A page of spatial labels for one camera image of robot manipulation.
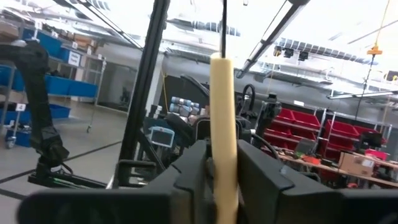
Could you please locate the black aluminium frame post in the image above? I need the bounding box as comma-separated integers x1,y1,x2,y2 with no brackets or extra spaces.
111,0,172,189

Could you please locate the wooden workbench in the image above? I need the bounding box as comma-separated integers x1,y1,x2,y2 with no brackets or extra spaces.
278,149,398,189

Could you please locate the yellow hanging cable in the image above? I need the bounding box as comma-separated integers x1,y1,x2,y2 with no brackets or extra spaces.
366,0,392,57

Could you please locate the black overhead frame beam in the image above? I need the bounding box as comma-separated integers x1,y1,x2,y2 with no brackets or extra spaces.
51,0,144,51
235,0,312,79

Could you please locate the white framed small monitor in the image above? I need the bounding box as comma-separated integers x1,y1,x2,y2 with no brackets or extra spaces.
148,125,176,149

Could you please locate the cardboard box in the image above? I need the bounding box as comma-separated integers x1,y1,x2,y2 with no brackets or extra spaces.
338,151,376,178

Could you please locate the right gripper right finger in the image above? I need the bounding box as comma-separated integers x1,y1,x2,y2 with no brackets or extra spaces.
236,139,343,200

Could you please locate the blue bin with white label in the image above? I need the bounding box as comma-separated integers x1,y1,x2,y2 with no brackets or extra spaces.
58,48,83,68

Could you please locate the blue storage bin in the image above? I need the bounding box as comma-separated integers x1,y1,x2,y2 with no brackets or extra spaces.
0,64,25,91
5,129,32,148
0,109,32,125
49,104,72,119
44,74,99,98
21,28,63,58

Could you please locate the black hanging cable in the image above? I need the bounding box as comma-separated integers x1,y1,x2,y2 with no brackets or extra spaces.
221,0,228,59

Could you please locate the yellow handled utensil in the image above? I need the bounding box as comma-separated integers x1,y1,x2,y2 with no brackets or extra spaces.
210,52,240,224

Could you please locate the metal shelving rack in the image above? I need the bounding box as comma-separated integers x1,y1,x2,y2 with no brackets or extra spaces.
0,18,107,150

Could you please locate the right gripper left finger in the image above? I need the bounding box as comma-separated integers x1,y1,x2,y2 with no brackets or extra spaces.
142,139,216,200

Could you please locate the stack of grey blue rolls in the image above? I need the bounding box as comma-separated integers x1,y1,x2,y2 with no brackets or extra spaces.
169,95,201,116

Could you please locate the red storage bin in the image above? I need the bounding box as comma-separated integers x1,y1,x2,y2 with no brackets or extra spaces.
323,119,361,139
273,108,322,131
263,129,312,150

